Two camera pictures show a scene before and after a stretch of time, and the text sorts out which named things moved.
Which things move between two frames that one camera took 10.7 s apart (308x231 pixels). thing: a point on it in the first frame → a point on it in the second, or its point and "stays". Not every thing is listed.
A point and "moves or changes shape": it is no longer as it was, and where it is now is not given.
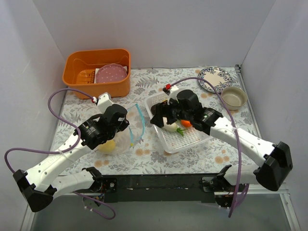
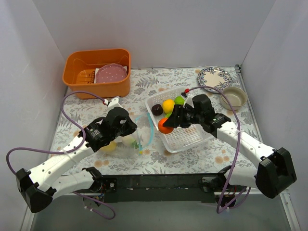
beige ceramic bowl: x=234 y=97 stays
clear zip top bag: x=125 y=139 moves or changes shape
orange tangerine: x=186 y=123 moves or changes shape
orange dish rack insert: x=85 y=76 stays
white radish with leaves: x=173 y=127 → x=129 y=141
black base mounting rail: x=161 y=188 stays
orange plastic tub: x=97 y=71 stays
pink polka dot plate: x=110 y=72 stays
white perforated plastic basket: x=174 y=141 stays
